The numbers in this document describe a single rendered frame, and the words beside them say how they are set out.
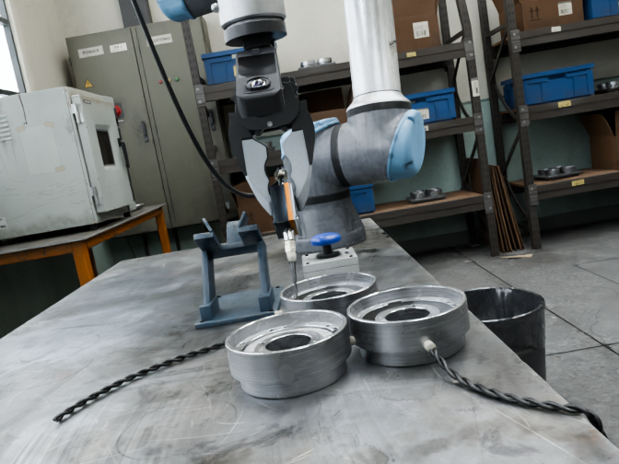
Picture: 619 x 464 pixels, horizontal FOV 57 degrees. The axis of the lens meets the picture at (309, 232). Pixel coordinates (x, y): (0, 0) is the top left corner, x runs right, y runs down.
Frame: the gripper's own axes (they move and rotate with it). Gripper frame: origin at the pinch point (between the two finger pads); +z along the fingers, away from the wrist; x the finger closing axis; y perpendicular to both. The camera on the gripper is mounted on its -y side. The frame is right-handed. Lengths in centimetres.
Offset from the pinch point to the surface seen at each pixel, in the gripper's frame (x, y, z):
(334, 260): -4.6, 5.0, 8.6
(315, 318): -2.1, -14.3, 9.7
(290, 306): 0.5, -9.2, 9.6
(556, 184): -163, 335, 50
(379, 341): -7.2, -20.5, 10.6
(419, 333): -10.4, -21.5, 10.2
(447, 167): -102, 392, 30
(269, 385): 1.9, -22.9, 11.9
